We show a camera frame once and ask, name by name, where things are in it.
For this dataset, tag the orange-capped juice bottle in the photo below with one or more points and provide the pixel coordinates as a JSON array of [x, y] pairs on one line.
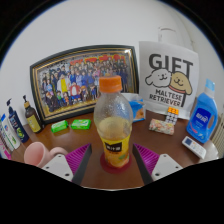
[[113, 130]]

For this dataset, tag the white blue-capped shampoo bottle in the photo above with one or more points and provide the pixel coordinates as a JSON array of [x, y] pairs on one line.
[[10, 133]]

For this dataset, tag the framed group photo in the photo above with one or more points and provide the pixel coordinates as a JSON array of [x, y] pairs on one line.
[[73, 83]]

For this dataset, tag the blue-white tissue pack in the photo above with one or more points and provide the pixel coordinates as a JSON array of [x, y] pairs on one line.
[[138, 110]]

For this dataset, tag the white radiator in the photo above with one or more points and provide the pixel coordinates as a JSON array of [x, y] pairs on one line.
[[220, 133]]

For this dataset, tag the white paper gift bag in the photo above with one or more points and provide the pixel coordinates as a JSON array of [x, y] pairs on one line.
[[168, 76]]

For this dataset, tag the white remote control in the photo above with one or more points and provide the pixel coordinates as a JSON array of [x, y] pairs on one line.
[[194, 147]]

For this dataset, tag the small floral packet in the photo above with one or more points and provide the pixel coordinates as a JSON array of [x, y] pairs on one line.
[[161, 126]]

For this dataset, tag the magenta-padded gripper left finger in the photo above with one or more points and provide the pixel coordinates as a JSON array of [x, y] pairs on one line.
[[77, 159]]

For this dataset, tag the small puzzle cube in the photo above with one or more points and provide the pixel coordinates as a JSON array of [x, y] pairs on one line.
[[172, 115]]

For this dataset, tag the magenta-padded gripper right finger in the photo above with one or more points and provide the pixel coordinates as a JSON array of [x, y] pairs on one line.
[[147, 159]]

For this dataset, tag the pink mug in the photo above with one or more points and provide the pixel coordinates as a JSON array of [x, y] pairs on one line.
[[36, 155]]

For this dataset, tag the dark blue pump bottle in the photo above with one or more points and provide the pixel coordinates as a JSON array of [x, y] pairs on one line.
[[18, 126]]

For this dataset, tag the brown yellow pump bottle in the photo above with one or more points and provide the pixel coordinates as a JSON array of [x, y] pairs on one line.
[[33, 120]]

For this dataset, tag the blue detergent bottle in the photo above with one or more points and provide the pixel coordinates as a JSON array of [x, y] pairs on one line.
[[201, 120]]

